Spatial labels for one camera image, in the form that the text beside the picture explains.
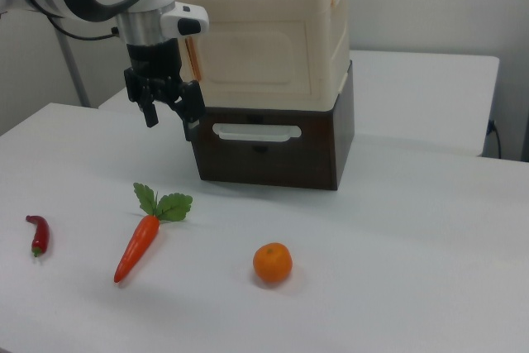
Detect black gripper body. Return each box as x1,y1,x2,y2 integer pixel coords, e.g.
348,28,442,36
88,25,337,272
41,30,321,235
123,40,207,123

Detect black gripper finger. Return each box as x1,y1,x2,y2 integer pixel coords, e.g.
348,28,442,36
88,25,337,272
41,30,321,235
141,98,160,128
182,116,200,142

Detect cream cabinet door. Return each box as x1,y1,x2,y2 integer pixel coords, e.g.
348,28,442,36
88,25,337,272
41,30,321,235
190,19,326,101

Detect cream plastic cabinet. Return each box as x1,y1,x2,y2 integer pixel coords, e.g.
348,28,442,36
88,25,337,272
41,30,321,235
169,0,351,111

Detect grey metal pole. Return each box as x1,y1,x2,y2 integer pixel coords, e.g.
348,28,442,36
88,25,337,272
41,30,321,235
55,17,93,108

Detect dark brown box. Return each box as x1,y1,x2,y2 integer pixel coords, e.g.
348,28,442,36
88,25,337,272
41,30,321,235
188,60,356,192

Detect toy orange fruit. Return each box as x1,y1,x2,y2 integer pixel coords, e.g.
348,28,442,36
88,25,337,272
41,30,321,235
252,242,293,284

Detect red toy chili pepper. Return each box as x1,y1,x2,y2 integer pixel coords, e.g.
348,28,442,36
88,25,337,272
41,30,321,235
25,214,50,258

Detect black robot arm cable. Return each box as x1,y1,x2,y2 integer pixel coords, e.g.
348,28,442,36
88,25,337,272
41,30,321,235
44,13,123,41

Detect black power cable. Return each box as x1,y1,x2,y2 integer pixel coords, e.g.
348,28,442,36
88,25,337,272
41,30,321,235
487,119,503,160

